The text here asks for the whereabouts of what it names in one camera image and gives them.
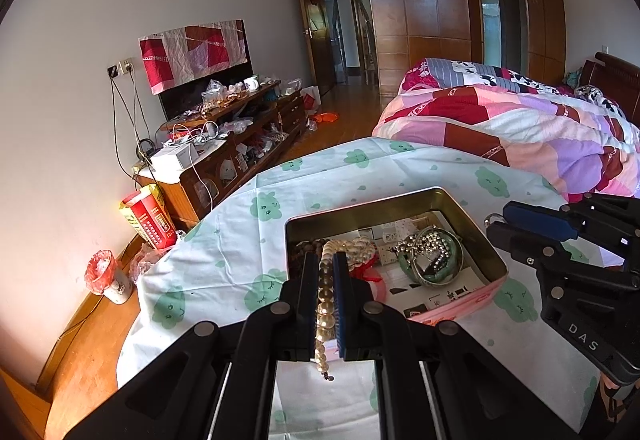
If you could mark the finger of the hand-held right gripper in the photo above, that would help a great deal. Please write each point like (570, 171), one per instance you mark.
(515, 242)
(535, 219)

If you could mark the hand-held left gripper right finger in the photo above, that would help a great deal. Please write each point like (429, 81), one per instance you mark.
(342, 310)

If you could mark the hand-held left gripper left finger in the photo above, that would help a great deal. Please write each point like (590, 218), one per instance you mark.
(307, 310)

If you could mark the red knot tassel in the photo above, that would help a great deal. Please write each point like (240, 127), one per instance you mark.
(367, 274)

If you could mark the green jade bangle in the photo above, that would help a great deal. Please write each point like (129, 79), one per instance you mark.
(417, 277)
(450, 270)

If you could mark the pink tin box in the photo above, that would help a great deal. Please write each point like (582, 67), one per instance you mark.
(465, 302)

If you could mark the pink bangle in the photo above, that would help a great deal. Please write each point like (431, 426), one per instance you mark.
(382, 290)

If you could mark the printed paper sheets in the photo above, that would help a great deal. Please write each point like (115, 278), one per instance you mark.
(450, 292)

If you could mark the white paper card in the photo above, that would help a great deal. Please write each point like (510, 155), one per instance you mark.
(395, 232)

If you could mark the pink red patchwork quilt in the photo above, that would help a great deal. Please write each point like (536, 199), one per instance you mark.
(500, 120)

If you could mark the cloud-print white tablecloth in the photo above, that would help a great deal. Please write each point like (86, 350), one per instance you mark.
(225, 240)

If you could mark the black white pillow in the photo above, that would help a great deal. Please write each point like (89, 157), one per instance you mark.
(597, 95)

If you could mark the wooden bed headboard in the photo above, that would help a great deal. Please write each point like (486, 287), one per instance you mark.
(615, 75)

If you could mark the crumpled clear plastic bag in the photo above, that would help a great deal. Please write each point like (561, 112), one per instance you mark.
(147, 260)

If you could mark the wooden television cabinet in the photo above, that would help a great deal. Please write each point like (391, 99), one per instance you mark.
(200, 180)

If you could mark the red yellow carton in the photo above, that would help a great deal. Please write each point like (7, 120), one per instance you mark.
(150, 220)

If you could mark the orange plastic bag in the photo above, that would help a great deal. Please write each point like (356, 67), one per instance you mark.
(324, 120)

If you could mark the white bin red liner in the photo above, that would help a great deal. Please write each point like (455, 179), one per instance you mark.
(117, 287)

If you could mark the white cardboard box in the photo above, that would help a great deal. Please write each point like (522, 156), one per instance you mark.
(172, 160)

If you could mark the glass door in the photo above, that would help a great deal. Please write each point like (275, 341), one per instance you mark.
(490, 20)

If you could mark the brown wooden wardrobe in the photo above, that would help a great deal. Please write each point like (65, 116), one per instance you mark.
(425, 45)

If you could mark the red paper bag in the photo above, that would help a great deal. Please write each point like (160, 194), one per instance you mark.
(311, 101)

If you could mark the white mug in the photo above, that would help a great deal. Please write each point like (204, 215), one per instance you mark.
(250, 83)

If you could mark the black television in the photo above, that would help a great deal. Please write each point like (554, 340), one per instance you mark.
(190, 95)

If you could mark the brown wooden door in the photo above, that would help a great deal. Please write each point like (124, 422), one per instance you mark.
(315, 55)

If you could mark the red patchwork television cover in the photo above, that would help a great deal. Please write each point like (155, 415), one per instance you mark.
(190, 50)

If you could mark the wall socket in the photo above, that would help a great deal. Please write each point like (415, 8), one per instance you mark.
(120, 68)

